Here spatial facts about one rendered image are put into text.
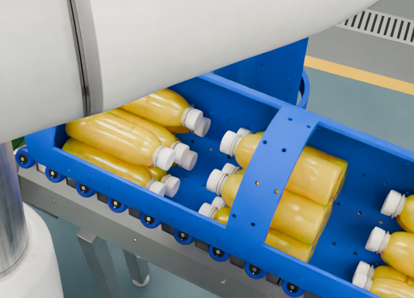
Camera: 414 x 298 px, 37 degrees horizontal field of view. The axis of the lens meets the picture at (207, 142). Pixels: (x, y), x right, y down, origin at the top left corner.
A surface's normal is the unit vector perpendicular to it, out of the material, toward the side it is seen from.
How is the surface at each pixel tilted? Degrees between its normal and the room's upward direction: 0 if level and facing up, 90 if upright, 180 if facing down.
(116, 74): 86
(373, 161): 85
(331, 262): 13
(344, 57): 0
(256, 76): 90
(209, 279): 70
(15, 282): 53
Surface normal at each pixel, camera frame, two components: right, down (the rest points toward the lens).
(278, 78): 0.14, 0.82
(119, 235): -0.43, 0.50
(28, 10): 0.37, 0.17
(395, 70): 0.00, -0.56
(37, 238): 0.83, -0.44
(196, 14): 0.45, 0.40
